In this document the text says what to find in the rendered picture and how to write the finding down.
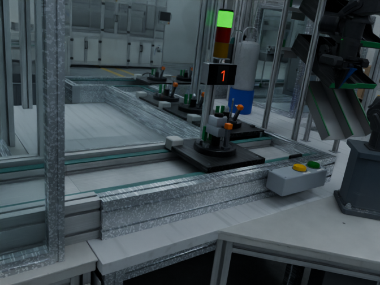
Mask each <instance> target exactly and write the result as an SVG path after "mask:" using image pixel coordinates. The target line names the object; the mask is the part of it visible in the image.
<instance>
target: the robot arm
mask: <svg viewBox="0 0 380 285"><path fill-rule="evenodd" d="M375 14H380V0H349V2H348V3H347V4H346V5H345V6H344V7H343V8H342V9H341V10H340V11H339V12H338V13H334V12H330V11H325V14H324V16H323V17H322V18H321V20H320V21H319V23H318V31H319V33H323V34H330V35H334V36H338V35H339V34H340V33H342V37H341V40H338V41H337V42H336V43H335V44H336V45H335V46H333V47H329V46H328V45H325V44H323V45H321V46H320V48H319V52H318V54H319V55H320V57H319V62H320V63H323V64H328V65H329V66H330V67H331V68H332V69H333V70H334V79H335V88H336V89H339V88H340V87H341V86H342V85H343V84H344V82H345V81H346V80H347V79H348V78H349V77H350V76H351V75H352V74H353V73H354V72H355V71H356V70H357V68H354V65H355V66H360V67H362V68H367V67H368V66H369V61H368V59H365V58H359V57H357V52H358V49H359V46H360V47H362V45H363V44H362V43H360V42H361V39H362V35H363V32H364V29H365V25H366V24H370V25H373V24H374V22H373V21H372V19H371V18H370V16H369V15H375ZM359 15H361V16H365V15H366V17H364V18H361V17H357V16H359ZM346 18H353V19H352V20H348V19H346ZM359 39H360V40H359ZM368 108H369V109H368V111H367V112H366V117H367V119H368V121H369V122H370V129H371V130H372V132H371V135H370V139H369V143H368V144H367V143H364V145H365V146H366V147H367V148H368V149H369V150H371V151H376V152H380V96H377V97H376V98H375V100H374V101H373V103H372V104H371V105H370V106H368Z"/></svg>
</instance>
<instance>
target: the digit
mask: <svg viewBox="0 0 380 285"><path fill-rule="evenodd" d="M228 71H229V66H218V74H217V83H216V84H227V78H228Z"/></svg>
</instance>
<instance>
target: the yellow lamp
mask: <svg viewBox="0 0 380 285"><path fill-rule="evenodd" d="M228 48H229V44H228V43H222V42H215V43H214V52H213V57H217V58H227V56H228Z"/></svg>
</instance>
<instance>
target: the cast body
mask: <svg viewBox="0 0 380 285"><path fill-rule="evenodd" d="M225 123H227V118H226V117H225V116H224V114H223V113H214V115H209V119H208V123H207V124H206V132H207V133H209V134H211V135H213V136H216V137H224V134H225V129H224V128H222V127H221V126H224V124H225Z"/></svg>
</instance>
